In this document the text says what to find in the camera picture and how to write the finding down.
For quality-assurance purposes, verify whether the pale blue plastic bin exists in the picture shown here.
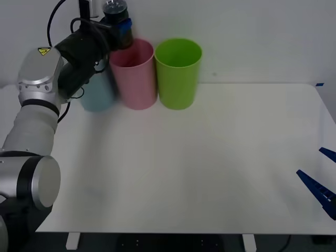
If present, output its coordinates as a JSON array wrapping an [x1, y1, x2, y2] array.
[[79, 70, 116, 112]]

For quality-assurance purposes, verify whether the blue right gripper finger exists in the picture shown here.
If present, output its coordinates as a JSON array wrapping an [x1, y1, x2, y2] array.
[[319, 147, 336, 163], [296, 169, 336, 221]]

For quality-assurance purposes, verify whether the green plastic bin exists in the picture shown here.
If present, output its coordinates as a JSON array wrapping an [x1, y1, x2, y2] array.
[[154, 38, 203, 111]]

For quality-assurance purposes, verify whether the white table leg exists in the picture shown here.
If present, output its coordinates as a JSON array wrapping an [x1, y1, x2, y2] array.
[[241, 233, 257, 252], [65, 232, 80, 250]]

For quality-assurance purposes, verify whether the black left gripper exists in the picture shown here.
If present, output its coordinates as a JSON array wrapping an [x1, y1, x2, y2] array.
[[96, 17, 132, 52]]

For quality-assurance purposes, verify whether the pink plastic bin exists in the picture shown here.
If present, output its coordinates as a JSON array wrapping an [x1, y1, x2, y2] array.
[[108, 38, 159, 111]]

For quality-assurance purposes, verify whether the dark bottle with black cap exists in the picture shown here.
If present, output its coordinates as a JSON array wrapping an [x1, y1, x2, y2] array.
[[102, 0, 135, 50]]

